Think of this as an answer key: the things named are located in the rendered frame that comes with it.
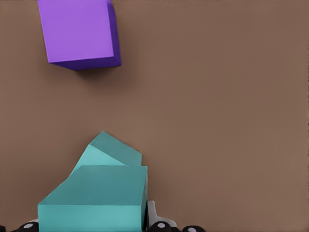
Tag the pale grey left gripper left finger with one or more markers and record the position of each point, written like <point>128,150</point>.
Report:
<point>27,226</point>

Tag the purple cube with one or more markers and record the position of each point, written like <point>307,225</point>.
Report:
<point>77,31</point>

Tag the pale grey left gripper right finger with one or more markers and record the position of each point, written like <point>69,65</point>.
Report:
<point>154,221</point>

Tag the teal blue cube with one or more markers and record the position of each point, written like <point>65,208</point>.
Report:
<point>113,151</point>
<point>96,193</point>

